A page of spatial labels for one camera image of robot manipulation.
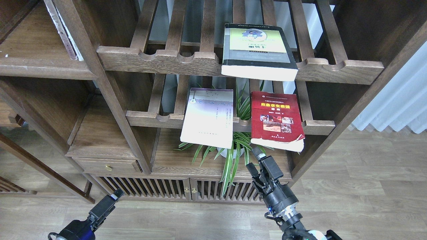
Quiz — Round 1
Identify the white upright book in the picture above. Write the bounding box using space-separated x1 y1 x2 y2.
44 0 84 61

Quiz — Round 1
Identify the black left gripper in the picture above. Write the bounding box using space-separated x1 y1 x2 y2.
48 188 124 240

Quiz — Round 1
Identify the black and yellow book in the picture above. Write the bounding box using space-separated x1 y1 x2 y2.
221 23 298 82

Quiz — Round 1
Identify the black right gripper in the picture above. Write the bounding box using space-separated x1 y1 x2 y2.
246 147 302 227

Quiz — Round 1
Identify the white plant pot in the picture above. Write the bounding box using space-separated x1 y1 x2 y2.
216 147 245 159

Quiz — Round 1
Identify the green spider plant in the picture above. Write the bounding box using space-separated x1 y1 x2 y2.
174 80 275 198

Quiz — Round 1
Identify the red book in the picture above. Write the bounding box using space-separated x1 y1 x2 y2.
251 91 305 152

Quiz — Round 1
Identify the dark wooden bookshelf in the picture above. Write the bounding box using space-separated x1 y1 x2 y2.
1 0 426 202

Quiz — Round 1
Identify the white lavender book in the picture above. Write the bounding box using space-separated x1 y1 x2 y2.
180 88 234 149

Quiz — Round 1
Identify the white curtain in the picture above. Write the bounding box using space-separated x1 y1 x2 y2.
351 43 427 134

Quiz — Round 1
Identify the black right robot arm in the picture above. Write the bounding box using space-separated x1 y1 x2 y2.
247 147 341 240

